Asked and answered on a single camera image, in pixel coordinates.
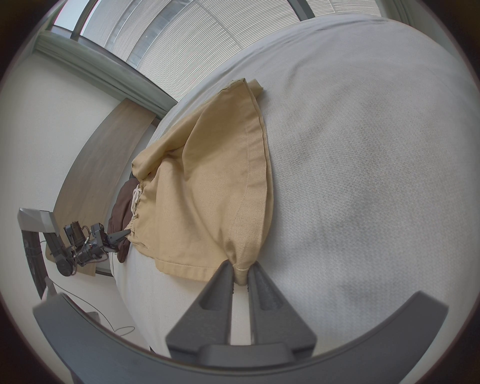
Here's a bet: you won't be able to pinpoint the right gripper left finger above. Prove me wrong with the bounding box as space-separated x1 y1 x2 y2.
165 260 236 359

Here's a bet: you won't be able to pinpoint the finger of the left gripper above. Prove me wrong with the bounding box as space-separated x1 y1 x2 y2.
107 229 133 247

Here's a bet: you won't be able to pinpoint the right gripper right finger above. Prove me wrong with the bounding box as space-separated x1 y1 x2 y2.
247 260 318 356

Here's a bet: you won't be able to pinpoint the tan shorts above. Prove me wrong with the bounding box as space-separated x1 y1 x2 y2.
131 77 275 286

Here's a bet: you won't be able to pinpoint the brown shorts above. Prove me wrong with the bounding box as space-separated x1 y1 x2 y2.
107 177 142 264

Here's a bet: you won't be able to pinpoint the grey-green curtain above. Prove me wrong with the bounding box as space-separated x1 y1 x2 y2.
34 30 178 118
380 0 428 31

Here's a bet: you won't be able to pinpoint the window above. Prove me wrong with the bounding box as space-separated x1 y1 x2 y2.
52 0 413 101

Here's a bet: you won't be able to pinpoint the black cable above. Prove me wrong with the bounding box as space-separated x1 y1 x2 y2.
44 275 136 338

